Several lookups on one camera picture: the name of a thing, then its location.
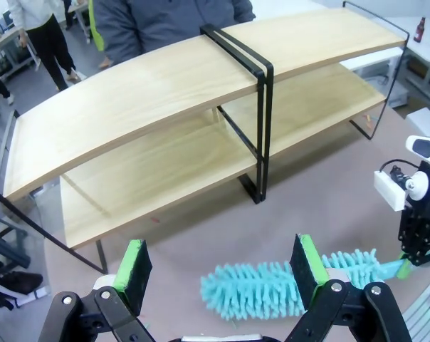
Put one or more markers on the teal chenille duster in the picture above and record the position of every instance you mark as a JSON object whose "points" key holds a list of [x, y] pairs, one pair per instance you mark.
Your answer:
{"points": [[250, 288]]}

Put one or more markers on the wooden shelf rack black frame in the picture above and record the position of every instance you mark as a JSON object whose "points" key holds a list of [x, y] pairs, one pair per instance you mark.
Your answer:
{"points": [[325, 42], [129, 103]]}

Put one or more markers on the black shoes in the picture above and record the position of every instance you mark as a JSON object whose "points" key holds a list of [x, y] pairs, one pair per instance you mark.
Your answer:
{"points": [[14, 285]]}

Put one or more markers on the person in yellow jacket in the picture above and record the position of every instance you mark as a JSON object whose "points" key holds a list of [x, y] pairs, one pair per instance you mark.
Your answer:
{"points": [[95, 25]]}

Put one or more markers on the wooden desk grey legs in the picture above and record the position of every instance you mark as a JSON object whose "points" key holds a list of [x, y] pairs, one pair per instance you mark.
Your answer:
{"points": [[8, 46]]}

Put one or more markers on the brown glass bottle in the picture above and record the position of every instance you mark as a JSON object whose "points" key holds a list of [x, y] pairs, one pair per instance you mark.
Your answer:
{"points": [[419, 30]]}

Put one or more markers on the white box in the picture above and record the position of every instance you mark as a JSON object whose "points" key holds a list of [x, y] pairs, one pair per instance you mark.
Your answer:
{"points": [[425, 121]]}

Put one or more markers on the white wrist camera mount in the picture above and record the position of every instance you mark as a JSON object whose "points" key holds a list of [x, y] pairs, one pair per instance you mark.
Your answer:
{"points": [[389, 189]]}

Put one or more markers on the grey metal frame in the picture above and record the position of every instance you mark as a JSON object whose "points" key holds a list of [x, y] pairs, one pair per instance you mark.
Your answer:
{"points": [[425, 317]]}

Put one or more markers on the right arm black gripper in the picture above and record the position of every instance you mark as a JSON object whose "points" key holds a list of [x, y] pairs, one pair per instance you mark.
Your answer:
{"points": [[426, 199]]}

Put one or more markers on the person right hand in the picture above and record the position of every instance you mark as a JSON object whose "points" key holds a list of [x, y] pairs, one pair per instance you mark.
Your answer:
{"points": [[105, 62]]}

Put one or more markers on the person white shirt black trousers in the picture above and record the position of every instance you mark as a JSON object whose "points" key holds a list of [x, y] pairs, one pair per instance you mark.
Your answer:
{"points": [[47, 35]]}

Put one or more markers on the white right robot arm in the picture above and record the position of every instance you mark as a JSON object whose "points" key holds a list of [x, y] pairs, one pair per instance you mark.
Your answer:
{"points": [[426, 147]]}

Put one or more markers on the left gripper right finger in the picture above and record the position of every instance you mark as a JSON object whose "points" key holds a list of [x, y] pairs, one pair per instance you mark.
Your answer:
{"points": [[307, 270]]}

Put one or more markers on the person in grey jacket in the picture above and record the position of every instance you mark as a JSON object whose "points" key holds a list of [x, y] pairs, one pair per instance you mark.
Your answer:
{"points": [[172, 25]]}

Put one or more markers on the black metal stand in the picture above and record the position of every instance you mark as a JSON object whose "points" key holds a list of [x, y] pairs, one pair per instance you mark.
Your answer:
{"points": [[6, 238]]}

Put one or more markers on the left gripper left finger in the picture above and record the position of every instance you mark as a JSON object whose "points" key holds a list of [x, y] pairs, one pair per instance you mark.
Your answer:
{"points": [[135, 274]]}

